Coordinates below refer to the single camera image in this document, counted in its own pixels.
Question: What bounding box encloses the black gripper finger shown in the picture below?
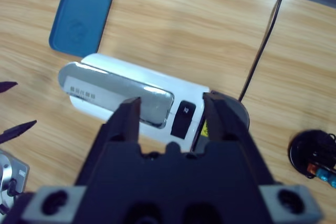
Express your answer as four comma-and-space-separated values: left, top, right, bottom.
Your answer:
75, 97, 142, 186
0, 120, 38, 145
0, 81, 18, 93
203, 91, 276, 187

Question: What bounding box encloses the white capsule coffee machine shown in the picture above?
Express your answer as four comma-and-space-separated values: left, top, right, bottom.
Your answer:
57, 52, 250, 154

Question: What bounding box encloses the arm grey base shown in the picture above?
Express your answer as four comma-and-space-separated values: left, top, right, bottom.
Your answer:
0, 149, 30, 213

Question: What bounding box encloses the black capsule holder stand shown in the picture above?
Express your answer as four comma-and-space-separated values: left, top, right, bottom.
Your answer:
289, 129, 336, 180

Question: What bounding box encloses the teal plastic tray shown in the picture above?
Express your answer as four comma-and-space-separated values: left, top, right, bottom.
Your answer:
48, 0, 116, 58

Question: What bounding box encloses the black machine power cable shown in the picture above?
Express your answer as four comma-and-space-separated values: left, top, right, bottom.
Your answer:
237, 0, 286, 103

